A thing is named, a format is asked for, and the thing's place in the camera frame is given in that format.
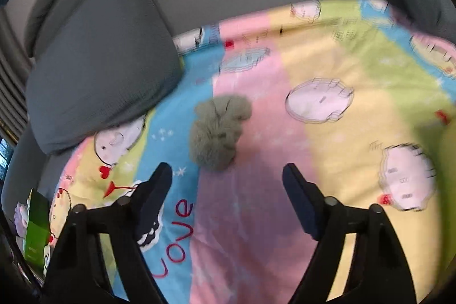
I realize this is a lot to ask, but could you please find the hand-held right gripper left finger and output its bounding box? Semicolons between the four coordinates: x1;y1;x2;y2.
41;162;174;304

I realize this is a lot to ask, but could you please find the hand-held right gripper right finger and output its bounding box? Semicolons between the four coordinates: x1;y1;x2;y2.
281;163;417;304

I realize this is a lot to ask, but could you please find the grey-green fluffy cloth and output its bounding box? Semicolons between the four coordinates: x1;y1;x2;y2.
189;94;253;172

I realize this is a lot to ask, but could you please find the cartoon printed blanket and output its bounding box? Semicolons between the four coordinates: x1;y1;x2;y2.
43;0;456;304

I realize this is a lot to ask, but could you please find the large grey pillow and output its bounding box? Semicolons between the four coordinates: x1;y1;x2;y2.
26;0;184;155

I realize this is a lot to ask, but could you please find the window blind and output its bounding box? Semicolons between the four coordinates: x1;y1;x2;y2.
0;5;32;134

